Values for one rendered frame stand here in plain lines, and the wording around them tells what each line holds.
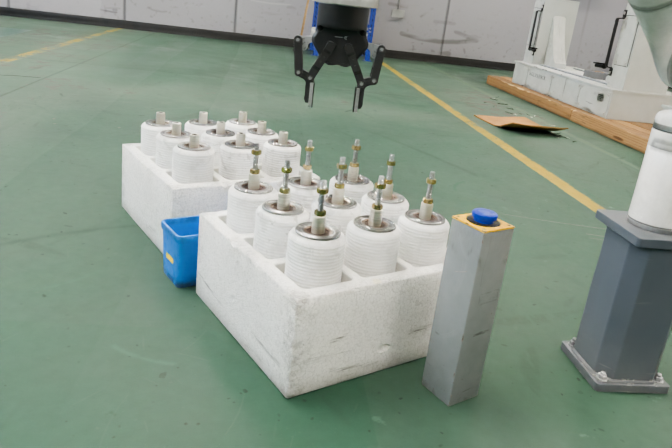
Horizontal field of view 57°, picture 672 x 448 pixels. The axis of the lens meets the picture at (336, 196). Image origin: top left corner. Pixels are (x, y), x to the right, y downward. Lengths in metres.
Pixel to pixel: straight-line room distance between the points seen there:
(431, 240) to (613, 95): 3.22
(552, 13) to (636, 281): 4.48
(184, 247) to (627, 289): 0.85
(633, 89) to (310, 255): 3.52
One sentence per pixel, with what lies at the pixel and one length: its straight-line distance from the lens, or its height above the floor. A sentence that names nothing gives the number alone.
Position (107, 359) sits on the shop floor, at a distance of 1.14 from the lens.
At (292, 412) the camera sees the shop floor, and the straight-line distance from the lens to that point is 1.02.
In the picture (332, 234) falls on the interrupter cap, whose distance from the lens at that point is 1.01.
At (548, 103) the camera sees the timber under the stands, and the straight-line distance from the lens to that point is 4.81.
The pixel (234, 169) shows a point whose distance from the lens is 1.49.
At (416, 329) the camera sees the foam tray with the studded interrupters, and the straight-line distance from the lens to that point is 1.15.
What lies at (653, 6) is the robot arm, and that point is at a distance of 1.02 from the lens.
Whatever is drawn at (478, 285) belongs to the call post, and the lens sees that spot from 0.99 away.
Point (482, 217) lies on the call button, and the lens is 0.97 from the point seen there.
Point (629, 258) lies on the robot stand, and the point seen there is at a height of 0.25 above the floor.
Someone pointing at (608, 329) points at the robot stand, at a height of 0.11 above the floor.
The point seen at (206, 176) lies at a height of 0.19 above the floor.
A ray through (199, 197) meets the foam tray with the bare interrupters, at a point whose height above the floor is 0.15.
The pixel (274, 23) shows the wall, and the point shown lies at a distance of 7.25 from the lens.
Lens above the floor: 0.62
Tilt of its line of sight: 18 degrees down
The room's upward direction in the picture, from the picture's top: 7 degrees clockwise
